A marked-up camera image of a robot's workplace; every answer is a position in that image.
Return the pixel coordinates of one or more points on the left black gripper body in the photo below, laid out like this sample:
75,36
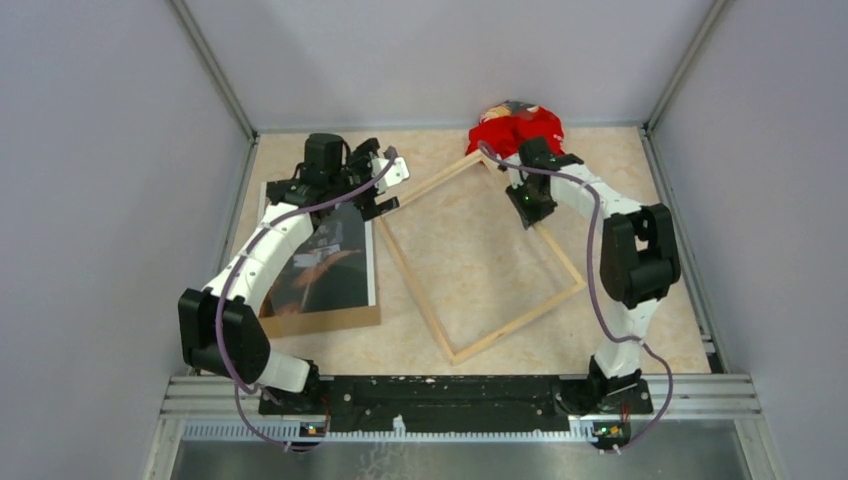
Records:
358,171

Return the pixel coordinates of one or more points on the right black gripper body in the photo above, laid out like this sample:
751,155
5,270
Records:
531,206

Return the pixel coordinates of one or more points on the wooden picture frame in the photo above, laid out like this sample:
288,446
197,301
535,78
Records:
475,274

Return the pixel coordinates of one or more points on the printed photo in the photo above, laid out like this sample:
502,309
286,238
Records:
332,270

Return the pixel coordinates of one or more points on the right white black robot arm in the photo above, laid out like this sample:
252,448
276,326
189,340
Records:
632,261

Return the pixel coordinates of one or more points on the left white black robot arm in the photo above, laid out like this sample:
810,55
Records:
220,331

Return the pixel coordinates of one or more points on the red cloth bundle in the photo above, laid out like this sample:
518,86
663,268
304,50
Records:
508,124

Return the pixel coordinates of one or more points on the brown cardboard backing board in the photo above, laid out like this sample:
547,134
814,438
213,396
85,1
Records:
302,324

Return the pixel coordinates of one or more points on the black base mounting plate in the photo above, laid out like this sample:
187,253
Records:
455,404

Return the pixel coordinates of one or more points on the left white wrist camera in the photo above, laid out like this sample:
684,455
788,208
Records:
389,172

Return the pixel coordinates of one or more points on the aluminium rail front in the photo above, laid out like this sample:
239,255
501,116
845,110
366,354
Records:
206,407

